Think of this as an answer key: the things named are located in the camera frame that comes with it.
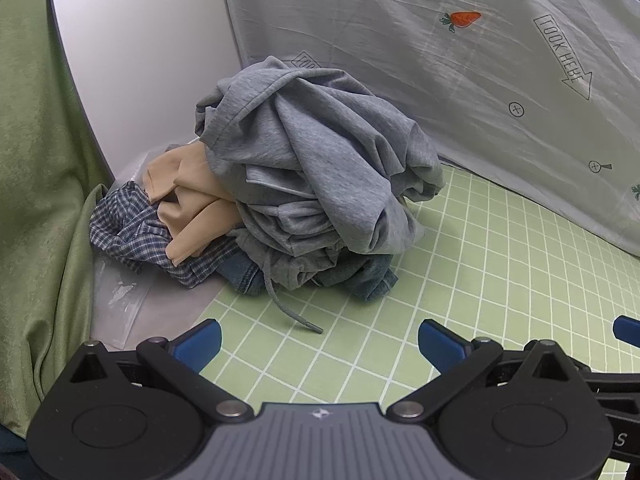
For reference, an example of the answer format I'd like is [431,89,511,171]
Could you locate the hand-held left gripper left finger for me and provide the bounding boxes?
[68,318,254,424]

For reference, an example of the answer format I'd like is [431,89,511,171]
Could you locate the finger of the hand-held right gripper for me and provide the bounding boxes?
[613,314,640,346]

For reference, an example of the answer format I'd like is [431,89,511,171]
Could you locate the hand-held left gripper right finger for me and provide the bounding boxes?
[387,319,584,424]

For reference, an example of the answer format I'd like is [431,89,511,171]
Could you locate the clear plastic bag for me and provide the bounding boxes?
[92,257,221,352]

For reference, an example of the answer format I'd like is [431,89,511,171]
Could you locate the green grid mat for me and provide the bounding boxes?
[197,162,640,480]

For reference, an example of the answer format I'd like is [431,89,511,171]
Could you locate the blue denim jeans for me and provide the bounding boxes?
[215,250,399,303]

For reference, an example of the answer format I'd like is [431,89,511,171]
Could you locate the blue plaid shirt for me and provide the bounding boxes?
[90,180,242,290]

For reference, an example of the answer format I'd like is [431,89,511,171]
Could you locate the beige garment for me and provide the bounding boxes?
[144,144,239,267]

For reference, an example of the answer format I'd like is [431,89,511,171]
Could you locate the green curtain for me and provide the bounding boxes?
[0,0,121,437]

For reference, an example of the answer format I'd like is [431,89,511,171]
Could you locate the grey printed sheet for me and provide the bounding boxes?
[217,0,640,262]

